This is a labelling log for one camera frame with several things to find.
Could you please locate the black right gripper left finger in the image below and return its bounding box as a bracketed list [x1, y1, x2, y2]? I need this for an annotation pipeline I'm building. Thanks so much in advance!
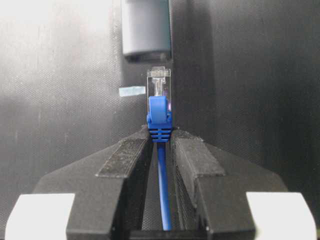
[4, 126, 153, 240]

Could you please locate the grey USB hub with cable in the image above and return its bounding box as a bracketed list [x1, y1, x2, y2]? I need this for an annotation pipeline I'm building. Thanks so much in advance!
[121, 0, 172, 63]

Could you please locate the white tape piece by hub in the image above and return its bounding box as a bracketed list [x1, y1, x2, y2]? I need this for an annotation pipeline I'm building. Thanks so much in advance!
[118, 86, 146, 97]

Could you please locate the blue LAN cable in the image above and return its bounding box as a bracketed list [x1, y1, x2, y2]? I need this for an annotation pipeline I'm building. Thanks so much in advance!
[145, 66, 174, 232]

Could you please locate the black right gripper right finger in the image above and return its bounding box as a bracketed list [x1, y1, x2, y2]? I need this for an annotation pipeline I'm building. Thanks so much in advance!
[170, 129, 318, 240]

